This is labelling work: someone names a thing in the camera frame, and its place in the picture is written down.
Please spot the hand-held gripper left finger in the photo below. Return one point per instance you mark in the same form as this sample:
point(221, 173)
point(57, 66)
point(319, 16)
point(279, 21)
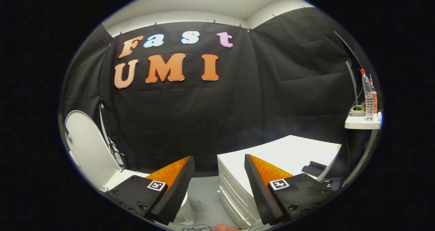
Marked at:
point(176, 193)

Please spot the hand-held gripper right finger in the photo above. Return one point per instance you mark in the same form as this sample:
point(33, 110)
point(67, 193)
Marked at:
point(261, 193)

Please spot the white toilet lid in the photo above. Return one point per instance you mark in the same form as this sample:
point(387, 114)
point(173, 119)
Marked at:
point(90, 146)

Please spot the white toilet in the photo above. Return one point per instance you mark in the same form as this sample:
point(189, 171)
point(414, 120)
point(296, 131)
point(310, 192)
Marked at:
point(127, 177)

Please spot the white drawer cabinet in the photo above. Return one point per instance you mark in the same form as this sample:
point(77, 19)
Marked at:
point(289, 149)

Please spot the small black device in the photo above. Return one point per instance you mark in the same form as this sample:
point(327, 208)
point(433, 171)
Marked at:
point(314, 169)

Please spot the black backdrop cloth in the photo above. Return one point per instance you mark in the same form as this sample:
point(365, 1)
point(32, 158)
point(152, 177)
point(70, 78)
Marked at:
point(204, 122)

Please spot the black tripod stand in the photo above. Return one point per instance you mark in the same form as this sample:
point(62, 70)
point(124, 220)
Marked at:
point(114, 149)

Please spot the white side table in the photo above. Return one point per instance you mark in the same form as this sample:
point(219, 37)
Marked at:
point(362, 122)

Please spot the grey upright pole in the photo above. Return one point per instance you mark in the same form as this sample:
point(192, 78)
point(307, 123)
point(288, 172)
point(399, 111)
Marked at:
point(353, 84)

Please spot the clear water bottle red cap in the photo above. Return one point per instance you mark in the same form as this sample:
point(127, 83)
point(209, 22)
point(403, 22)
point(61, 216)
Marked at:
point(367, 95)

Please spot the orange drink bottle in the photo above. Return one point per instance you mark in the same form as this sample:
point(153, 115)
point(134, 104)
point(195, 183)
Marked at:
point(374, 100)

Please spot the black curved pole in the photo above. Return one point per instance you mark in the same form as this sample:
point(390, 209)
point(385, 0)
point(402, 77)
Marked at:
point(346, 45)

